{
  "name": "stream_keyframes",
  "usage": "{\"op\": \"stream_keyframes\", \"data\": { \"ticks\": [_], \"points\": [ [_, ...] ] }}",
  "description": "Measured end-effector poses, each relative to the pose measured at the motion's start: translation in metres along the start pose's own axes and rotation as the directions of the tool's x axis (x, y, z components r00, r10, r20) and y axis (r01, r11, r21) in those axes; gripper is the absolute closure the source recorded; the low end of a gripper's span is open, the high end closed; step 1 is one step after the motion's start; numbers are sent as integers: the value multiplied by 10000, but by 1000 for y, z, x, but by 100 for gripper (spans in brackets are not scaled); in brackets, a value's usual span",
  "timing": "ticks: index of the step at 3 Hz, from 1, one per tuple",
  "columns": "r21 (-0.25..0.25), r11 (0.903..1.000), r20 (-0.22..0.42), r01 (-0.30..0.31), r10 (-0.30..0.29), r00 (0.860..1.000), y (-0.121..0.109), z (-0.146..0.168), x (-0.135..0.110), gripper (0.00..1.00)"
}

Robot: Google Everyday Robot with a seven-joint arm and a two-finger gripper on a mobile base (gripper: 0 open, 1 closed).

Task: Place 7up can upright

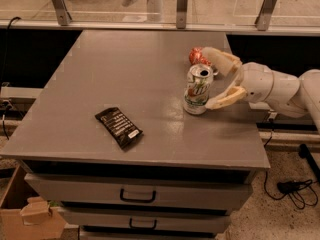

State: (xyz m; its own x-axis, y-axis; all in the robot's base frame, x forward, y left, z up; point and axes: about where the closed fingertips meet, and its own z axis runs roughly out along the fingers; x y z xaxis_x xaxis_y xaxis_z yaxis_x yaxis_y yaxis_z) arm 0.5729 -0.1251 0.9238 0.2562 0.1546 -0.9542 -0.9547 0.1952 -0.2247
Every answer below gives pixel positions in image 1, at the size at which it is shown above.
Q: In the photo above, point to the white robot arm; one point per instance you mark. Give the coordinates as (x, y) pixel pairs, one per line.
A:
(290, 95)

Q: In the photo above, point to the metal bracket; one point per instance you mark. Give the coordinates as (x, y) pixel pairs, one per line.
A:
(62, 14)
(181, 14)
(263, 19)

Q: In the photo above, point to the top grey drawer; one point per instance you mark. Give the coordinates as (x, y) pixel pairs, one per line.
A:
(172, 194)

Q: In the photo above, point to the black power adapter with cable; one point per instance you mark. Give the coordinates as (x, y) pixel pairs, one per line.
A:
(292, 190)

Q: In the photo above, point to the black pole at right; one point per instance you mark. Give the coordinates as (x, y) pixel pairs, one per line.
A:
(304, 153)

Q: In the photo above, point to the middle metal bracket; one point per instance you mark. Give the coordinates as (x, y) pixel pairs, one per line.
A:
(181, 14)

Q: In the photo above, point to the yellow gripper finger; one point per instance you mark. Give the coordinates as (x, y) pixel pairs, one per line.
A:
(227, 98)
(224, 62)

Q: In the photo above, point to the left metal bracket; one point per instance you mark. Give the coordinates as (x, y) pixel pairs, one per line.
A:
(62, 14)

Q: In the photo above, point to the black top drawer handle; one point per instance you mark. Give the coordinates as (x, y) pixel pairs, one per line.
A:
(147, 198)

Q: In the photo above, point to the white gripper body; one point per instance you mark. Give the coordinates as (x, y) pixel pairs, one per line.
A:
(257, 81)

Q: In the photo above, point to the grey drawer cabinet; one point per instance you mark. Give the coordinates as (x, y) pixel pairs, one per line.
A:
(144, 74)

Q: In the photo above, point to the red orange soda can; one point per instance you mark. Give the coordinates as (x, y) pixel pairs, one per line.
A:
(196, 57)

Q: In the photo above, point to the black drawer handle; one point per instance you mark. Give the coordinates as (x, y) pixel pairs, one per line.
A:
(143, 224)
(147, 198)

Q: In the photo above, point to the brown cardboard box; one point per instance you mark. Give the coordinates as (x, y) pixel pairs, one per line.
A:
(27, 216)

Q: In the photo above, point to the grey drawer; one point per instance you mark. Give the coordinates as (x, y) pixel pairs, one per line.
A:
(166, 222)
(172, 194)

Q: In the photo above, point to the right metal bracket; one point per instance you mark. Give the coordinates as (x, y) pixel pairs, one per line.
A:
(263, 19)

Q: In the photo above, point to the black snack bar wrapper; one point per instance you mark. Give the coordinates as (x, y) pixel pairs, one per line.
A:
(121, 128)

